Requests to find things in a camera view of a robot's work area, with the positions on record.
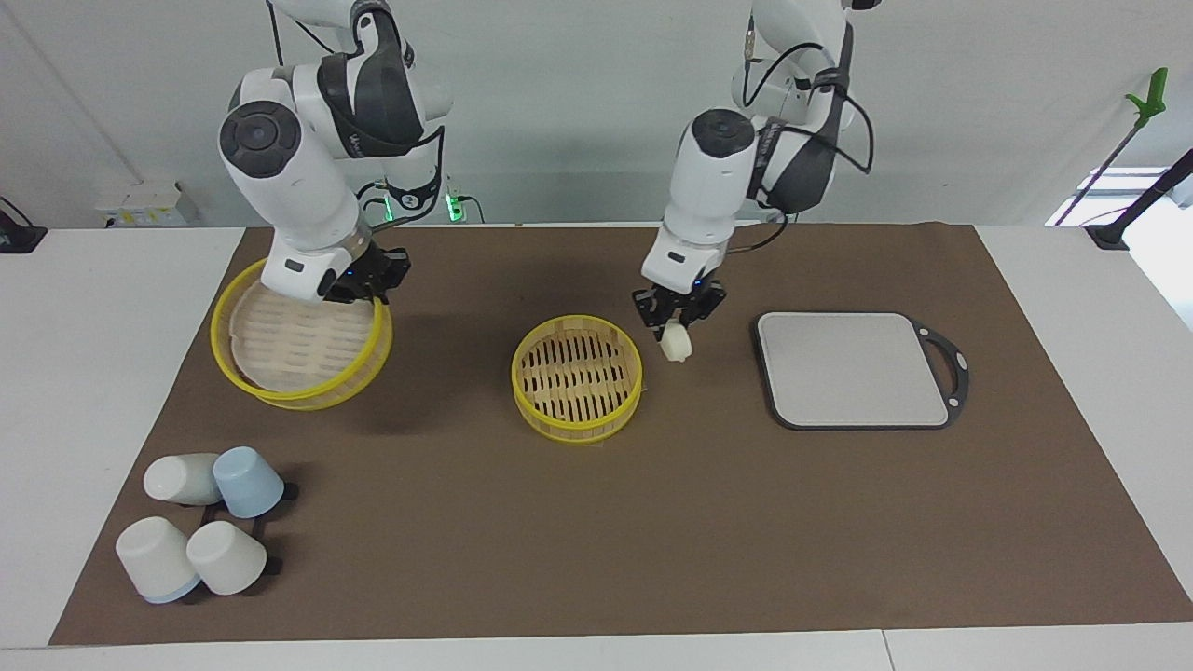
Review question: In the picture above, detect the black pole stand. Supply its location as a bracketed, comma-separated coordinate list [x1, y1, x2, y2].
[1086, 147, 1193, 251]

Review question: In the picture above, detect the white plastic cup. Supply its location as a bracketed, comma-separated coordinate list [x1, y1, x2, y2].
[186, 520, 268, 596]
[116, 517, 201, 604]
[143, 454, 225, 506]

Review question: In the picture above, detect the white cutting board grey rim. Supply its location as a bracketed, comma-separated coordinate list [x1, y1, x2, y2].
[751, 311, 970, 431]

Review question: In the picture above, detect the brown table mat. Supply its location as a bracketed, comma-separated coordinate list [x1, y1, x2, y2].
[48, 222, 1193, 647]

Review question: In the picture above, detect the white wall outlet box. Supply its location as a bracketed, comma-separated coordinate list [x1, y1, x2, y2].
[98, 182, 201, 228]

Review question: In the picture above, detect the green tipped thin pole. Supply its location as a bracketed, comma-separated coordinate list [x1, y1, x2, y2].
[1053, 67, 1171, 227]

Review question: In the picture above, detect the white mesh steamer liner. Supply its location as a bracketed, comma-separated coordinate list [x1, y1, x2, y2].
[230, 284, 374, 392]

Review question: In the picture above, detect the light blue plastic cup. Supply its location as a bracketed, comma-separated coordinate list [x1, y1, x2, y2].
[213, 447, 285, 519]

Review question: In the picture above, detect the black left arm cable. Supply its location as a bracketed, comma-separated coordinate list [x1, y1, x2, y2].
[727, 23, 877, 254]

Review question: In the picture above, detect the yellow rimmed bamboo steamer base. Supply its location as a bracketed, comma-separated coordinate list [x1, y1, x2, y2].
[511, 314, 644, 445]

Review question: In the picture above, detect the yellow rimmed bamboo steamer tier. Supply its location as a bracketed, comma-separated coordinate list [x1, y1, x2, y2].
[210, 258, 394, 412]

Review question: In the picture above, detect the black clamp mount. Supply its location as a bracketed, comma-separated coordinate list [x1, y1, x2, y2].
[0, 196, 48, 254]

